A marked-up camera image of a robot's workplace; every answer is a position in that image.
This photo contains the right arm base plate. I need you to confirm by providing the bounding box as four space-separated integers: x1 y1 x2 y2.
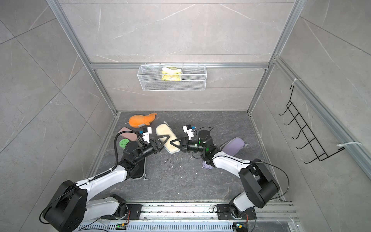
213 204 256 220

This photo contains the yellow packet in basket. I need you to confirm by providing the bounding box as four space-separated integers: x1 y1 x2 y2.
161 67 183 81

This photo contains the orange plush whale toy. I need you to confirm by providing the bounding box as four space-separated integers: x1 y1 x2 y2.
128 113 157 128

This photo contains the aluminium mounting rail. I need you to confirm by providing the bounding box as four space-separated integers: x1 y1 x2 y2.
76 201 304 232

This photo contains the green lidded air freshener can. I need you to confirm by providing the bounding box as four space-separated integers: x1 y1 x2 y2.
119 138 130 149

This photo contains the purple folded umbrella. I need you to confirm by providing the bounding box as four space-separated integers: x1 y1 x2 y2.
202 161 213 170

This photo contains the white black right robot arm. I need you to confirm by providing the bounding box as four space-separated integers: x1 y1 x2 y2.
170 130 280 218

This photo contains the pink hard case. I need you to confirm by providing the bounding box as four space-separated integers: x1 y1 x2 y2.
118 127 138 141

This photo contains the white wire wall basket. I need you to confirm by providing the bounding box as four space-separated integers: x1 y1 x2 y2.
137 64 207 91

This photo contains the white zippered umbrella sleeve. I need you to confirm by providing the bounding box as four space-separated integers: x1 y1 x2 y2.
156 121 180 154

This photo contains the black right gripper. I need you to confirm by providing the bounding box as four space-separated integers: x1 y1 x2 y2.
171 138 207 154

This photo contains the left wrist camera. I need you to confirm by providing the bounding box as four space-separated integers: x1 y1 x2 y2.
140 127 152 144

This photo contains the black wire hook rack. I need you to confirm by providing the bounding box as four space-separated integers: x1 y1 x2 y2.
278 86 345 164

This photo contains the purple zippered umbrella sleeve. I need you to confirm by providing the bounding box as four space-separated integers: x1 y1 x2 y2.
220 137 248 156

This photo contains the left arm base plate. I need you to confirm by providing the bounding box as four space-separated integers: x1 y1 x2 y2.
113 204 143 220

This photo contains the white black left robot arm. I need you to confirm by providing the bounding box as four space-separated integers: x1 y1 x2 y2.
39 135 170 232

